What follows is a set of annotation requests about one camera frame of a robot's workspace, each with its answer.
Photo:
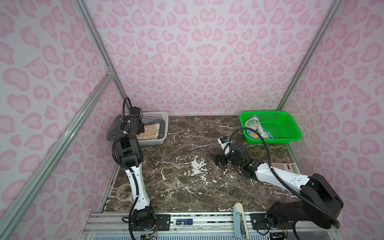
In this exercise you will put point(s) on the right corner aluminium post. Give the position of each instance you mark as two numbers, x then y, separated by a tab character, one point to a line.
331	14

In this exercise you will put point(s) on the orange patterned towel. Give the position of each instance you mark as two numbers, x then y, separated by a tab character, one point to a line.
151	132

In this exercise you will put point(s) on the teal patterned towel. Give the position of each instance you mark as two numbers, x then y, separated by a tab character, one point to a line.
256	126

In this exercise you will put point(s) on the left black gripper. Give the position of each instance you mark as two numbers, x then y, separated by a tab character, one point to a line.
141	130

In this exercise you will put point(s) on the blue label sticker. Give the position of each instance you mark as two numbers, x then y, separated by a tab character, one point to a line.
183	222

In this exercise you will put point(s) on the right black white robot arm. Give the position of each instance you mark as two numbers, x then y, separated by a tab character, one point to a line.
317	201

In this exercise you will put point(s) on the left corner aluminium post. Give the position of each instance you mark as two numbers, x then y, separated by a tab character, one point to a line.
99	44

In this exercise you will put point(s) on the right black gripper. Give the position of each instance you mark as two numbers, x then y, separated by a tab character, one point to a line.
222	156

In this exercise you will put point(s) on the clear tape roll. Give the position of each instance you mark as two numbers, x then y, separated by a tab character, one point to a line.
124	193

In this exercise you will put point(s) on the grey towel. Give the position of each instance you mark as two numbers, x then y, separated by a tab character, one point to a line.
116	130

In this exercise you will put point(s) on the beige clamp handle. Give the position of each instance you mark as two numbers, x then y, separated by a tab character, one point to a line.
240	223

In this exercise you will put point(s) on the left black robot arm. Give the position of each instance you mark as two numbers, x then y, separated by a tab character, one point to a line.
127	153

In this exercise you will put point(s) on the green plastic basket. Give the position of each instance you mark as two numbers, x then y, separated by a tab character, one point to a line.
281	125

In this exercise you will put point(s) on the white plastic basket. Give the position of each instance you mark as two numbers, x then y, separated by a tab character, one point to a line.
150	116

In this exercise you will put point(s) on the pink white calculator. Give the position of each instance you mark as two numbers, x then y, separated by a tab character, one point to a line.
290	167

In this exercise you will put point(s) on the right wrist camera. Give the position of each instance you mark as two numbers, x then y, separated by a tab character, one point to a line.
225	144

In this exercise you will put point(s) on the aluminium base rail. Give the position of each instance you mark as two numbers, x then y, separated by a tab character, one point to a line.
206	226

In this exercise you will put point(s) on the corner aluminium post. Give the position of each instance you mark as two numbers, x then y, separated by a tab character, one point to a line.
99	44
331	14

